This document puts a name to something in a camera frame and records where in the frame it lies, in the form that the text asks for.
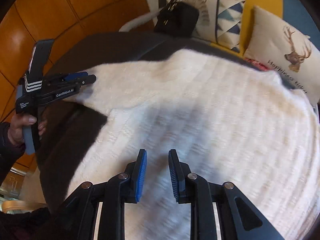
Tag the grey yellow blue sofa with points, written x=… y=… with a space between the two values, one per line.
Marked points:
x=291 y=11

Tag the geometric triangle pattern cushion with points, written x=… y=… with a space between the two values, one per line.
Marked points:
x=219 y=21

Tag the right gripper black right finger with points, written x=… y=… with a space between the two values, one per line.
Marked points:
x=217 y=211

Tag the cream knitted sweater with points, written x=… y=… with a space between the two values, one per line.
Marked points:
x=228 y=122

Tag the person's left hand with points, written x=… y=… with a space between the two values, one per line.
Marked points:
x=15 y=131

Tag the black handbag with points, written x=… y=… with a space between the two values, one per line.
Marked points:
x=177 y=19

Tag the deer print cushion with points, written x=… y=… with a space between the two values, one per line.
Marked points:
x=283 y=48

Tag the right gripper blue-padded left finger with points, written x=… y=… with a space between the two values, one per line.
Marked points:
x=102 y=204

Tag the red patterned cloth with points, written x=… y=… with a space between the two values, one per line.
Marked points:
x=257 y=64

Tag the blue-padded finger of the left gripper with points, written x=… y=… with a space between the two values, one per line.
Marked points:
x=80 y=79

